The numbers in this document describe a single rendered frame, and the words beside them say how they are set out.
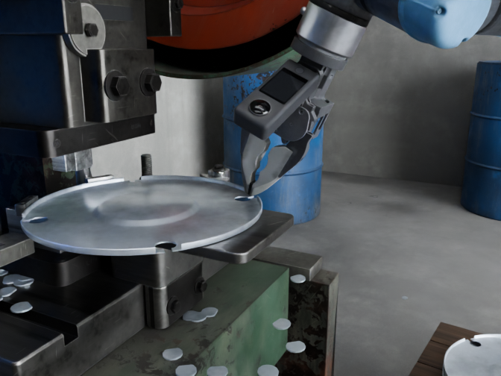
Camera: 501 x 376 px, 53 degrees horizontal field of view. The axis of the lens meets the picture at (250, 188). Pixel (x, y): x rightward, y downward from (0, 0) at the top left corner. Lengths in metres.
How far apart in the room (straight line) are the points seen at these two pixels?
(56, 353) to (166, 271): 0.15
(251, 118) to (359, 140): 3.43
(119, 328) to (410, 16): 0.45
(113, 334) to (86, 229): 0.12
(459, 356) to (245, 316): 0.56
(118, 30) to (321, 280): 0.47
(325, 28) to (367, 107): 3.33
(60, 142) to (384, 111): 3.42
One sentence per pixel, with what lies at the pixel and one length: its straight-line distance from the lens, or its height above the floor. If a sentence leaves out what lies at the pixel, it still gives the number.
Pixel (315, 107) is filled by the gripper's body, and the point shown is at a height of 0.91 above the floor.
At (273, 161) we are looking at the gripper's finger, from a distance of 0.65.
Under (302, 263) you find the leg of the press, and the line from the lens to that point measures 0.82.
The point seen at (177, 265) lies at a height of 0.72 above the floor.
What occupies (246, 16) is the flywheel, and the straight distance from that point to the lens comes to 0.91.
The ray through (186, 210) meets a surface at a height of 0.79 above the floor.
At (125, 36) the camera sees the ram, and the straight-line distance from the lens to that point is 0.67.
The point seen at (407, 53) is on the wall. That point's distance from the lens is 3.84.
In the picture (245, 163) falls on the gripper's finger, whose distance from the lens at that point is 0.67.
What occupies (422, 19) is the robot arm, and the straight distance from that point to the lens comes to 0.52.
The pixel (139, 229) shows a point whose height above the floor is 0.78.
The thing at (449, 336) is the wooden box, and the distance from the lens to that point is 1.26.
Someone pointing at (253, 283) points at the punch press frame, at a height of 0.65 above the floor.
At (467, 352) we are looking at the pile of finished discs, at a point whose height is 0.39.
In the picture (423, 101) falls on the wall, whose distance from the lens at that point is 3.84.
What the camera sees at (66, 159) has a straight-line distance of 0.69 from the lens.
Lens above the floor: 0.98
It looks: 16 degrees down
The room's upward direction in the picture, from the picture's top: straight up
